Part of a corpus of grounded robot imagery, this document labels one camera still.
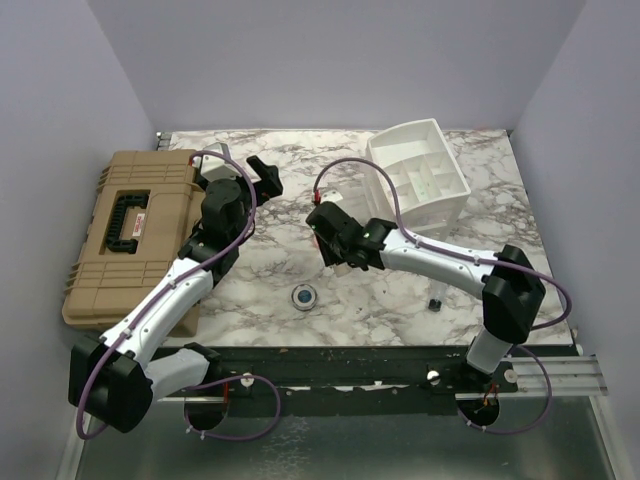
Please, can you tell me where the round blue lid jar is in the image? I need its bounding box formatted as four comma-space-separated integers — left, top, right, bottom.
291, 284, 317, 311

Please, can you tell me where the clear vial black cap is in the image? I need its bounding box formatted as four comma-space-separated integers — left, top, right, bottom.
428, 283, 447, 312

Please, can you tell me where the white makeup organizer with drawers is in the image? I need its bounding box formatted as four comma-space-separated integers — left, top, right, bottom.
339, 118, 471, 241

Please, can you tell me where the frosted gold cap bottle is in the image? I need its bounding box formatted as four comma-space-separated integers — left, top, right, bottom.
333, 264, 352, 277

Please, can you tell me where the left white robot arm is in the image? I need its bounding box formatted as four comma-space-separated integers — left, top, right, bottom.
68, 154, 283, 440

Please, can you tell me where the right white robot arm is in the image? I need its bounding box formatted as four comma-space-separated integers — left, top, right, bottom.
306, 201, 546, 391

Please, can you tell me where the tan hard tool case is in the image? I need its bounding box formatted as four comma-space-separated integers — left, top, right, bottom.
62, 150, 204, 331

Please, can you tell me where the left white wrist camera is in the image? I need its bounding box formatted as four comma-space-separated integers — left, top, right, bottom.
190, 142, 237, 182

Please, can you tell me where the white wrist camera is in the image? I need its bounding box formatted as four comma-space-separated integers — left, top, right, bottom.
190, 142, 237, 182
313, 189, 343, 205

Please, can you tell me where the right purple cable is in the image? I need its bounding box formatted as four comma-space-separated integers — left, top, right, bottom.
313, 157, 574, 435

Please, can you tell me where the purple cable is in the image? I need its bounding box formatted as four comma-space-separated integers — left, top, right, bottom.
74, 149, 282, 441
313, 157, 574, 435

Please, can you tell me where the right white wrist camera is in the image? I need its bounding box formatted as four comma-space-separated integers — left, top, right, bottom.
313, 189, 343, 205

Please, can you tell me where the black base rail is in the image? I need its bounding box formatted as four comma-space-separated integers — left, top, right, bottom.
166, 347, 518, 423

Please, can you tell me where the aluminium rail frame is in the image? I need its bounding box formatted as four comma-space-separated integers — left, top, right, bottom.
58, 346, 620, 479

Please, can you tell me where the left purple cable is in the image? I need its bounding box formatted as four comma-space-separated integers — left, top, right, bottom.
74, 149, 282, 441

